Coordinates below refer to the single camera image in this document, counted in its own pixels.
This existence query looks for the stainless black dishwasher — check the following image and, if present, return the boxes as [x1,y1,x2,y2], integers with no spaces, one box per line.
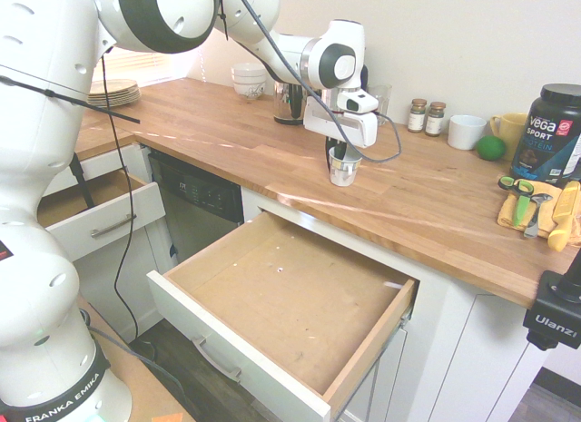
[148,149,246,264]

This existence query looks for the yellow cloth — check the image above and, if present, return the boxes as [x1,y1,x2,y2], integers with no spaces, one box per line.
[497,180,581,249]

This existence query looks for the large open wooden drawer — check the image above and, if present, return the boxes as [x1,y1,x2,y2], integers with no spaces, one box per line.
[145,211,421,422]

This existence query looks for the black camera stand with clamp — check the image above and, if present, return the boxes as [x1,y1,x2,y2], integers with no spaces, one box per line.
[521,242,581,350]

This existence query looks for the green lime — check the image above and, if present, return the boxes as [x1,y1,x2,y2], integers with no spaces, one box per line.
[475,134,507,162]

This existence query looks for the small open white drawer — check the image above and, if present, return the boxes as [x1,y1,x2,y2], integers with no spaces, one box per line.
[35,166,167,263]

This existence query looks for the plain white mug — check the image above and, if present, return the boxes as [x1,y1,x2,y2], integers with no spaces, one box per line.
[447,114,488,152]

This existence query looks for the black Vega protein tub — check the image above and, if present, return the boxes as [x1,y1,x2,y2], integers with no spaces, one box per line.
[508,83,581,185]

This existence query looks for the white patterned mug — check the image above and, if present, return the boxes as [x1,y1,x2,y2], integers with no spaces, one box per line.
[328,145,364,188]

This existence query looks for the stainless steel electric kettle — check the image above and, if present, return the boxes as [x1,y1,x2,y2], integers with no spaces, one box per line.
[272,80,306,126]

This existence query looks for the thin black cable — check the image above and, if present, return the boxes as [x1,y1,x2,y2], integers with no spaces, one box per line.
[99,49,158,364]

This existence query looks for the window blinds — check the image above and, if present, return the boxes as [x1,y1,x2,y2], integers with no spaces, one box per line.
[90,44,203,85]

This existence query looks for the silver small drawer handle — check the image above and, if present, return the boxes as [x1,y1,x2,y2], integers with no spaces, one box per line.
[89,212,138,240]

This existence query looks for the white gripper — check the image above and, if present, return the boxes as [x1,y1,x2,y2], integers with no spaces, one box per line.
[302,96,379,166]

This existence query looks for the small spice jar copper lid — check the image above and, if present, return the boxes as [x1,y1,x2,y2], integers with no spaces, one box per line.
[407,98,428,134]
[425,101,448,138]

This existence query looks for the stack of beige plates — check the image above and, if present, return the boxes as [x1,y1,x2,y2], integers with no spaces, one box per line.
[86,78,142,108]

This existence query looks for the brown robot base board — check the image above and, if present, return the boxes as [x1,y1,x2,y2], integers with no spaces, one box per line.
[74,294,196,422]

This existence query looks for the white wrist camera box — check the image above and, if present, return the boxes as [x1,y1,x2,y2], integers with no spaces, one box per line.
[339,89,379,116]

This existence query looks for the grey braided cable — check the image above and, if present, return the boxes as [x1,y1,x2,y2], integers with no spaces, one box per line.
[229,0,404,165]

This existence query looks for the yellow knife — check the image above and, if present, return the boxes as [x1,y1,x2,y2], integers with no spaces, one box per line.
[547,180,581,253]

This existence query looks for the yellow mug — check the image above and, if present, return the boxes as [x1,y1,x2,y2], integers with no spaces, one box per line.
[488,113,530,162]

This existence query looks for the white base cabinet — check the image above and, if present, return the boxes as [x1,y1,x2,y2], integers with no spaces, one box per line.
[43,142,559,422]

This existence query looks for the green handled scissors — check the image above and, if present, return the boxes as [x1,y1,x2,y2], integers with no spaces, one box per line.
[497,175,535,229]

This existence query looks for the silver large drawer handle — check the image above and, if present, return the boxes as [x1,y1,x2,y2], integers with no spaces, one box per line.
[190,336,243,383]

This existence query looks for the stack of white bowls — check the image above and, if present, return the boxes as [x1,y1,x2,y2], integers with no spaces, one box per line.
[231,62,267,100]

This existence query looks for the clear ribbed drinking glass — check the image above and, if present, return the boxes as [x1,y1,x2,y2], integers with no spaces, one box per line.
[366,83,393,123]

